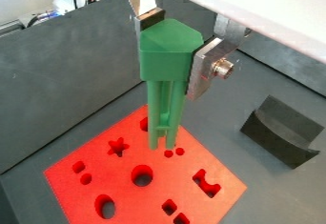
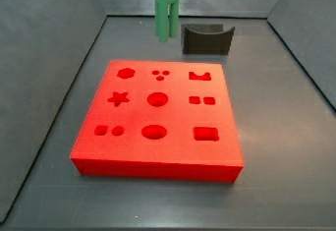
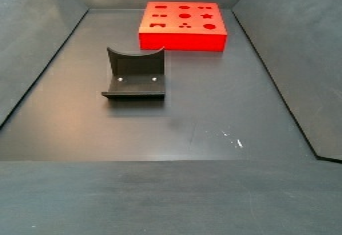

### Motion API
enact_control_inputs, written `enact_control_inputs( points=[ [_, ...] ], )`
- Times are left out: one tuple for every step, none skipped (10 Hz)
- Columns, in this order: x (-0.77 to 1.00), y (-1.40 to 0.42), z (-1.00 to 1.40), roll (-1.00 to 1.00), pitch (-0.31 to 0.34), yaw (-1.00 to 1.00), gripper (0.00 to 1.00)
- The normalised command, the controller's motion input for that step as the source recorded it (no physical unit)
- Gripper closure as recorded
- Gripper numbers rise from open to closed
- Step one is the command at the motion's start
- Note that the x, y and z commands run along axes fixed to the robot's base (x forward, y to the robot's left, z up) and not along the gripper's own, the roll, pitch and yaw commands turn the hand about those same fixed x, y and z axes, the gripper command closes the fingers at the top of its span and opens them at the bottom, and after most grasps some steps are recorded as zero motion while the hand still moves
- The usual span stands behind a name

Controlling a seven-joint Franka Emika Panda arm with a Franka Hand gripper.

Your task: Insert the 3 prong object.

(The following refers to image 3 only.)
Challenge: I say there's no red shape sorter box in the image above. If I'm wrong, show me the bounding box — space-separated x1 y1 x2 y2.
138 2 228 52

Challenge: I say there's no black curved holder bracket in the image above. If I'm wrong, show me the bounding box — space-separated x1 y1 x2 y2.
101 48 165 99

